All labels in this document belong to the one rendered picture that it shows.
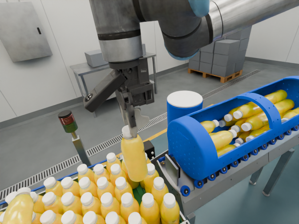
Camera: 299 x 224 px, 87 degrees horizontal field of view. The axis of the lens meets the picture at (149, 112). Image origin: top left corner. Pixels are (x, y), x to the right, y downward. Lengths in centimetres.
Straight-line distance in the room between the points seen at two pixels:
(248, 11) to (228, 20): 4
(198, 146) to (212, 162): 9
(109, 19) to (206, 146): 52
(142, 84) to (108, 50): 11
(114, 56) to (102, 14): 7
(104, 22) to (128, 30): 4
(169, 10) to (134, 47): 9
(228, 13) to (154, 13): 18
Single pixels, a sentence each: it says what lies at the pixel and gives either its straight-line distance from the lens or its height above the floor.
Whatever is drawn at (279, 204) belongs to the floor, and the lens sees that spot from 211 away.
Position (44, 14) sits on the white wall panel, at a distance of 367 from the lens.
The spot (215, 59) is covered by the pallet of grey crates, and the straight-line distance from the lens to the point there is 438.
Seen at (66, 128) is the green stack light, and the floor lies 119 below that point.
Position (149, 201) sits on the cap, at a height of 111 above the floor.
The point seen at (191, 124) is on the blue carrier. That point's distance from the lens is 67.
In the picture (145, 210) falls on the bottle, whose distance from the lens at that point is 63.
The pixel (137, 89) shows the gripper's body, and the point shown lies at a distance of 37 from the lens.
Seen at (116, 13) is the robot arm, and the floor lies 164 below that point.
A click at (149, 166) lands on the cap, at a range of 68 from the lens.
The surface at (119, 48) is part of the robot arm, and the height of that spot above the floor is 158.
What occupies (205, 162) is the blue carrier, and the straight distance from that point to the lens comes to 65.
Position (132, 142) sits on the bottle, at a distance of 46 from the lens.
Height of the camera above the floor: 163
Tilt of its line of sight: 32 degrees down
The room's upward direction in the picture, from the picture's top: 6 degrees counter-clockwise
